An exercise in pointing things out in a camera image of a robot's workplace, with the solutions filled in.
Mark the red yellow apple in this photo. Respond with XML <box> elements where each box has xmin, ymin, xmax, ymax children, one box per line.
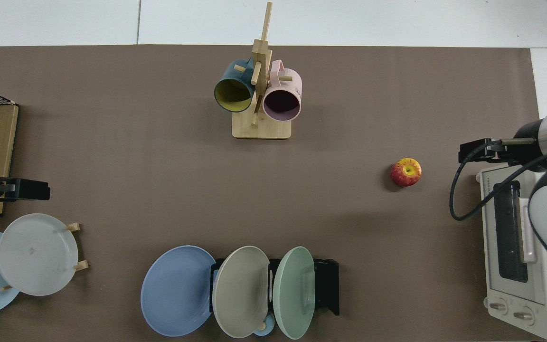
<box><xmin>390</xmin><ymin>158</ymin><xmax>422</xmax><ymax>187</ymax></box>

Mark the grey plate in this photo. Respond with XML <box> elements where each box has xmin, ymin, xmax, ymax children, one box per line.
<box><xmin>0</xmin><ymin>213</ymin><xmax>79</xmax><ymax>296</ymax></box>

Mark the wooden plate rack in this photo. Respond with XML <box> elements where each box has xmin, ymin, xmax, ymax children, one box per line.
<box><xmin>0</xmin><ymin>222</ymin><xmax>89</xmax><ymax>292</ymax></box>

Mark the beige plate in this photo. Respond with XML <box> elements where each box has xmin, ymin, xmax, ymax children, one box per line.
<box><xmin>212</xmin><ymin>246</ymin><xmax>271</xmax><ymax>338</ymax></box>

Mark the black dish rack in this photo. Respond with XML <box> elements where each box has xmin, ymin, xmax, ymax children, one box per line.
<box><xmin>209</xmin><ymin>258</ymin><xmax>340</xmax><ymax>316</ymax></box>

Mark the green plate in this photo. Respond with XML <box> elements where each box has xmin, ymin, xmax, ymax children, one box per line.
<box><xmin>273</xmin><ymin>246</ymin><xmax>316</xmax><ymax>340</ymax></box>

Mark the brown table cloth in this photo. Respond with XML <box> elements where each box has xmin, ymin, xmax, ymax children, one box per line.
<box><xmin>0</xmin><ymin>45</ymin><xmax>540</xmax><ymax>342</ymax></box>

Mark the pale toaster oven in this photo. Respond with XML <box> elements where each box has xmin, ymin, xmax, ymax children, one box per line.
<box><xmin>475</xmin><ymin>164</ymin><xmax>547</xmax><ymax>341</ymax></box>

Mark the dark teal cup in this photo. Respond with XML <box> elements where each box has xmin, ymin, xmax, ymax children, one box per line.
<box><xmin>214</xmin><ymin>58</ymin><xmax>256</xmax><ymax>113</ymax></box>

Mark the wooden cup stand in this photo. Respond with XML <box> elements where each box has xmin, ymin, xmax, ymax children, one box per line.
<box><xmin>232</xmin><ymin>1</ymin><xmax>293</xmax><ymax>140</ymax></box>

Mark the pink cup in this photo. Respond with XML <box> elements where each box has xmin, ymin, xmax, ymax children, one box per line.
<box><xmin>262</xmin><ymin>60</ymin><xmax>302</xmax><ymax>122</ymax></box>

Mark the small blue round thing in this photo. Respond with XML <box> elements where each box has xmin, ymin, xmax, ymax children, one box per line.
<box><xmin>253</xmin><ymin>313</ymin><xmax>275</xmax><ymax>337</ymax></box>

